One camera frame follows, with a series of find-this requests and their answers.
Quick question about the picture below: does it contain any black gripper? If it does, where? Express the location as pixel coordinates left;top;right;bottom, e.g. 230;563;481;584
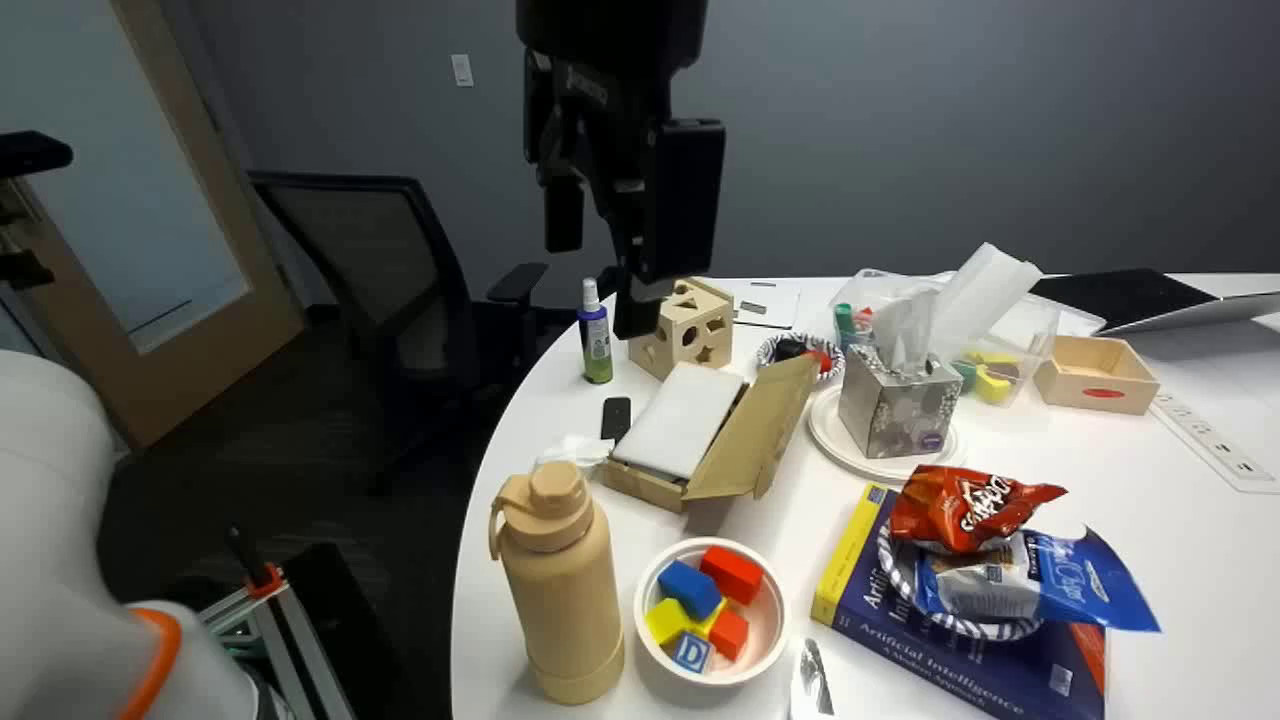
521;47;673;340

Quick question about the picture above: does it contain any wooden shape sorter toy box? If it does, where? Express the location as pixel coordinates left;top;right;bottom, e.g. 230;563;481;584
623;276;742;385

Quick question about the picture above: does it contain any open cardboard box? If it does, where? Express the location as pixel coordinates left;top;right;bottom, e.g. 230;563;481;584
601;349;822;520

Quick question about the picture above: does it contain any patterned tissue box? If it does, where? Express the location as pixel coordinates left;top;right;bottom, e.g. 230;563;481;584
836;340;968;465

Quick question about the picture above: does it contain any green glass bottle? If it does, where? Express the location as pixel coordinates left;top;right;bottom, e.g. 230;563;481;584
577;276;621;390

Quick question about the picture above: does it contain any small black phone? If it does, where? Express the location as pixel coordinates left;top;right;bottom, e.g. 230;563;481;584
596;394;635;443

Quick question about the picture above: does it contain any white foam sheet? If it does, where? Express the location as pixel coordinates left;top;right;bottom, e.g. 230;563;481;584
608;365;754;484

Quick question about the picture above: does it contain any black mesh office chair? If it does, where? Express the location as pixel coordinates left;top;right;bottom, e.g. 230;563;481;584
250;170;551;499

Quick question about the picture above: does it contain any small dish with red items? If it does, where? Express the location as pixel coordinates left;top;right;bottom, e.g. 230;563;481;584
754;330;845;385

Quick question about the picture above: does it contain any white round plate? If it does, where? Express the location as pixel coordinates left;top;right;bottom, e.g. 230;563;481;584
803;385;968;484

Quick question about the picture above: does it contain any red block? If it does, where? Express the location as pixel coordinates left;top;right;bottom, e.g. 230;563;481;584
698;545;769;610

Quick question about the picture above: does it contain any large blue block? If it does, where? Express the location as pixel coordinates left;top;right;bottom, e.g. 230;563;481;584
657;557;724;623

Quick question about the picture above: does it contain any beige water bottle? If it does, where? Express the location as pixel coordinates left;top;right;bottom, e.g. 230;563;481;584
484;455;627;709

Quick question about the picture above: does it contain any white tissue sheet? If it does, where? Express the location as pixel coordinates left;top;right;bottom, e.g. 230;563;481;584
867;240;1047;380

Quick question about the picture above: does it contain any yellow block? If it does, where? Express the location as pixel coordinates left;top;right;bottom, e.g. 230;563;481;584
646;596;714;652

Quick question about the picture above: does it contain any orange block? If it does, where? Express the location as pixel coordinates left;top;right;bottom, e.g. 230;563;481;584
705;605;757;663

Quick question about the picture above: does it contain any white bowl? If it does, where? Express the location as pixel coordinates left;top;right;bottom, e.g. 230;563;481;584
627;532;793;694

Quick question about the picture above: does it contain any small blue printed block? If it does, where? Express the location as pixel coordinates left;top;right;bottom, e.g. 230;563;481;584
662;631;718;676

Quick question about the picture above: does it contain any yellow tape roll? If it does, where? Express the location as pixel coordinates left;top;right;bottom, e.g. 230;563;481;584
968;355;1026;409

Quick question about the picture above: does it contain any clear plastic container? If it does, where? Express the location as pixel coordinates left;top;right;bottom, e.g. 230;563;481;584
955;292;1064;409

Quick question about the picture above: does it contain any red chips bag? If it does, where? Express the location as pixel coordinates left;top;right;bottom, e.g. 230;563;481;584
886;462;1072;561

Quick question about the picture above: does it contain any wooden framed glass door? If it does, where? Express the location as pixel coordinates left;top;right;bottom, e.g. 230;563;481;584
0;0;309;452

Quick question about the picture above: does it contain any metal spoon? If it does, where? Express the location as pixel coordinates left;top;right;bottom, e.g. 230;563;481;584
783;631;845;720

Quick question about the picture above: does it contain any small wooden tray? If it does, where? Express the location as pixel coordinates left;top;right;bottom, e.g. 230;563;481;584
1031;334;1166;419

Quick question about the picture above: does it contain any blue and yellow book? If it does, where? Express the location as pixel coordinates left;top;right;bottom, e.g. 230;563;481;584
810;484;1113;720

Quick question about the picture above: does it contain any dark grey laptop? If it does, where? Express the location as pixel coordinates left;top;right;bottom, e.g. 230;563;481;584
1027;264;1280;340

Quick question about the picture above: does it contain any blue plastic pouch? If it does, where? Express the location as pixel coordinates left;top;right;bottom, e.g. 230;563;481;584
1020;523;1166;642

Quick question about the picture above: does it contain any white power strip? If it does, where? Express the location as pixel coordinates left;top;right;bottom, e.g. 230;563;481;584
1149;390;1280;499

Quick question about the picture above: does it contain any white and blue rope ring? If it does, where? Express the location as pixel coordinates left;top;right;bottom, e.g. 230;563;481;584
871;509;1053;647

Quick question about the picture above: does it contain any robot stand frame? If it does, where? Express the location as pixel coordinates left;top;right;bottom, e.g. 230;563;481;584
198;523;353;720

